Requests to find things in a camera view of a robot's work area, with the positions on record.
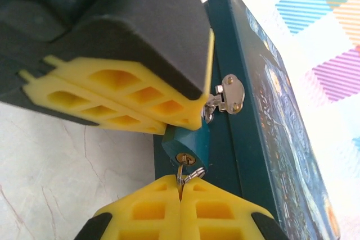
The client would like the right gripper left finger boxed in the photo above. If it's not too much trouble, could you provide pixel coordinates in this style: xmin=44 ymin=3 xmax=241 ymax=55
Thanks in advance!
xmin=73 ymin=174 xmax=181 ymax=240

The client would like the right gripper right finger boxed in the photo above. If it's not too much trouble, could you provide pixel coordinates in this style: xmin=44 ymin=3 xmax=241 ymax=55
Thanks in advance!
xmin=179 ymin=178 xmax=291 ymax=240

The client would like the small silver key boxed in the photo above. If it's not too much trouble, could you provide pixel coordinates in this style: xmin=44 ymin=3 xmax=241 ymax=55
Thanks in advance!
xmin=174 ymin=153 xmax=194 ymax=196

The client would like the small teal padlock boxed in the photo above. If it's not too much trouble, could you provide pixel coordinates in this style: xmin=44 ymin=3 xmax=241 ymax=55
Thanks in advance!
xmin=161 ymin=102 xmax=217 ymax=172

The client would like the blue starry night tin box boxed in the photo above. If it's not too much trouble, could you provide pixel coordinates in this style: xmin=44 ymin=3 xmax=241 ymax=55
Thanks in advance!
xmin=152 ymin=0 xmax=341 ymax=240

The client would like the silver box hasp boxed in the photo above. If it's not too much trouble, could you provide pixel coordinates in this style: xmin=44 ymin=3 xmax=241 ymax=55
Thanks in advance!
xmin=207 ymin=73 xmax=246 ymax=116

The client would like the silver key ring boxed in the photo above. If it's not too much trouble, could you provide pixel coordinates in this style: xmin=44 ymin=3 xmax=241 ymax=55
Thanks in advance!
xmin=184 ymin=166 xmax=206 ymax=182

